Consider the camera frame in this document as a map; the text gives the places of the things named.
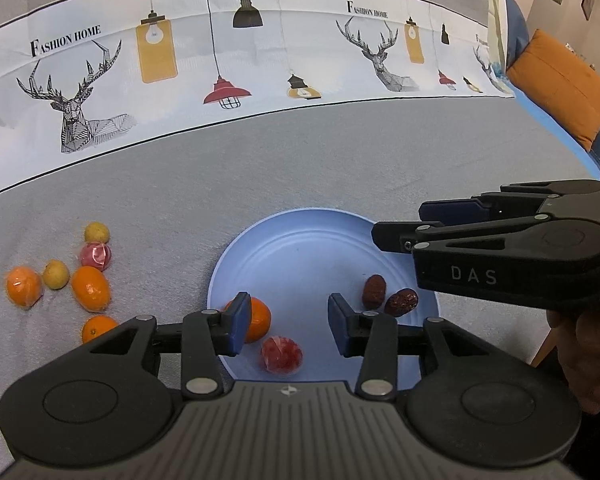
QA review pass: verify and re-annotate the red date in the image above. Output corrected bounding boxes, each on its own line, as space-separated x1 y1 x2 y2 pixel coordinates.
384 288 419 318
362 274 387 310

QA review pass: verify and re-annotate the bare orange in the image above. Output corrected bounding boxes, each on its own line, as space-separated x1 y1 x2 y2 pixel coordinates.
81 314 118 344
230 296 272 344

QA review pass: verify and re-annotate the red fruit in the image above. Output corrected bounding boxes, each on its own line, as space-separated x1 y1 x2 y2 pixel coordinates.
79 243 112 272
260 336 303 375

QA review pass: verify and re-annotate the oval orange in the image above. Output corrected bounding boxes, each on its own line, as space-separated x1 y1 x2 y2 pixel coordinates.
70 266 111 312

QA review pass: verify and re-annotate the red fruit back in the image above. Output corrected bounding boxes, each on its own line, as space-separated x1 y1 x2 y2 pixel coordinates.
79 243 112 272

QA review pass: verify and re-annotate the yellow small fruit back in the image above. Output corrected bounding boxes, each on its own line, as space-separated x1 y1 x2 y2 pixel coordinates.
84 222 110 244

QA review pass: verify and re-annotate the yellow small fruit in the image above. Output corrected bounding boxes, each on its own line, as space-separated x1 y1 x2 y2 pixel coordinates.
84 222 110 244
42 259 70 290

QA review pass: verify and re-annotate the right hand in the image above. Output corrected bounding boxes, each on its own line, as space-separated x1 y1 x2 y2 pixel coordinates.
546 311 600 414

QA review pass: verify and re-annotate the blue round plate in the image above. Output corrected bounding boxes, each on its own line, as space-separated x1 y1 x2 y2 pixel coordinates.
207 208 417 385

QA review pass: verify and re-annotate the orange cushion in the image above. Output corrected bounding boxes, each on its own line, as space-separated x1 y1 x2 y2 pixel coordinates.
507 29 600 152

